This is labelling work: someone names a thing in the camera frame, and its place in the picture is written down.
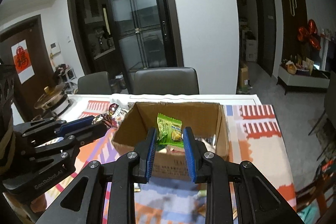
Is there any red fu character poster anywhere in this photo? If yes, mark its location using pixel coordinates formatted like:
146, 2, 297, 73
11, 40, 35, 84

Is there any left hand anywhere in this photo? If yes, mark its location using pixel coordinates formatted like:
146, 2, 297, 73
30, 195, 47, 213

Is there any floral snack bag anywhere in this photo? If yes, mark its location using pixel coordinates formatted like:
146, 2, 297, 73
92, 103, 129, 129

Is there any grey chair near box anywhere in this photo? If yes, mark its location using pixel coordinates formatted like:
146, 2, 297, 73
133, 67, 199, 96

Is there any white low tv cabinet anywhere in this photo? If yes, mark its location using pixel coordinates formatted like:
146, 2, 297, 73
276, 66, 331, 94

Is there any colourful patterned table mat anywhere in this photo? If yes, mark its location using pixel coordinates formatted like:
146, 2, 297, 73
31, 100, 297, 224

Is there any glass sliding door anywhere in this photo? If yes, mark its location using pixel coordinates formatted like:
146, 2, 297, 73
103, 0, 182, 75

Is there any grey chair far left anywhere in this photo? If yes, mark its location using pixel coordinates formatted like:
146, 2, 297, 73
77, 71, 112, 95

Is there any electric hot pot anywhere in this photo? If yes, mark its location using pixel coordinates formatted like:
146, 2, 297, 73
34, 83, 71, 115

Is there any brown cardboard box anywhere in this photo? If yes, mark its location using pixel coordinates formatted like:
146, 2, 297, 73
112, 102, 229, 180

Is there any red foil balloon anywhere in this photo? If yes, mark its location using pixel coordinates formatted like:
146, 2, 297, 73
297, 19, 321, 51

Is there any green snack packet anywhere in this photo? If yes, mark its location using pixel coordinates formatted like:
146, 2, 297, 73
157, 113, 183, 148

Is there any small cardboard box on floor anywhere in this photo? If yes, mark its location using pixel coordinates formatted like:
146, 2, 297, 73
238, 61, 249, 93

